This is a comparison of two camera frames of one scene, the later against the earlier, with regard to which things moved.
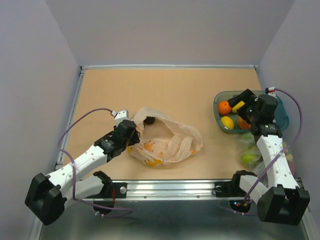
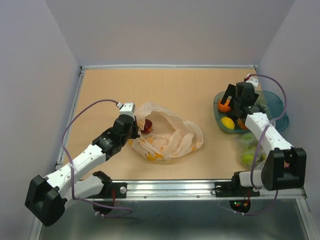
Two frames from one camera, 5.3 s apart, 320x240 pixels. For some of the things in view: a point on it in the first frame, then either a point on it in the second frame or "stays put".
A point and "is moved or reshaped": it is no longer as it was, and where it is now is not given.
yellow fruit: x=227 y=122 stays put
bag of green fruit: x=250 y=157 stays put
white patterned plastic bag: x=165 y=141 is moved or reshaped
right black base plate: x=228 y=189 stays put
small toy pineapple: x=243 y=124 stays put
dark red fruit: x=149 y=120 → x=148 y=126
